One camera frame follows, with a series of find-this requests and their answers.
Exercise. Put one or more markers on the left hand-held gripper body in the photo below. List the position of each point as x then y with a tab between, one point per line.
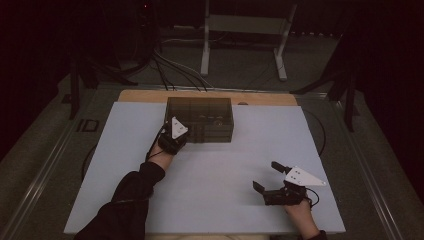
173	138

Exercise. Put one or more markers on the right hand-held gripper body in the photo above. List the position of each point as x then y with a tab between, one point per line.
286	196

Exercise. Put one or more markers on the dark transparent drawer box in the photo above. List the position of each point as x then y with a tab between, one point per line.
208	120

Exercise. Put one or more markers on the person's left hand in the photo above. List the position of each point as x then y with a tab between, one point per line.
161	160

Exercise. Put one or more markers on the person's right hand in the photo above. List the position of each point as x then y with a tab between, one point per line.
303	218

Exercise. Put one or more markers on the light blue board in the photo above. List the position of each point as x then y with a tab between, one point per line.
213	186

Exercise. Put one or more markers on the person's light clothing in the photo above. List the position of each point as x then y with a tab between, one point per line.
206	237

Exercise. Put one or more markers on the white metal stand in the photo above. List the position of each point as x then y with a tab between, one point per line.
206	50

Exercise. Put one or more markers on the black tripod stand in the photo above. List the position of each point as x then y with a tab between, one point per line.
349	100
75	93

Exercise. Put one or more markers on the metal floor rail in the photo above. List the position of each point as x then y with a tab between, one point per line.
36	186
370	180

